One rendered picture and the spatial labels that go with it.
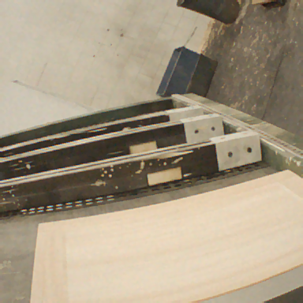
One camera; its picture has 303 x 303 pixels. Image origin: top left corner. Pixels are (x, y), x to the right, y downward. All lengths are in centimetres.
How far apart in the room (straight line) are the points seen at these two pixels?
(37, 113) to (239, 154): 353
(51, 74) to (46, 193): 485
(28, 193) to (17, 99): 347
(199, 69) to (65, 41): 184
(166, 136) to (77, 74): 450
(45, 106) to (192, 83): 157
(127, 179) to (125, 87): 486
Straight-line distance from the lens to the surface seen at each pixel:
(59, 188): 114
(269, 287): 53
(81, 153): 147
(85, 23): 597
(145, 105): 230
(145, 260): 73
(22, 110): 459
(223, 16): 519
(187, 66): 504
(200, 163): 116
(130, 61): 598
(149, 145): 149
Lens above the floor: 141
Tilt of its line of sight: 13 degrees down
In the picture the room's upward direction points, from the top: 69 degrees counter-clockwise
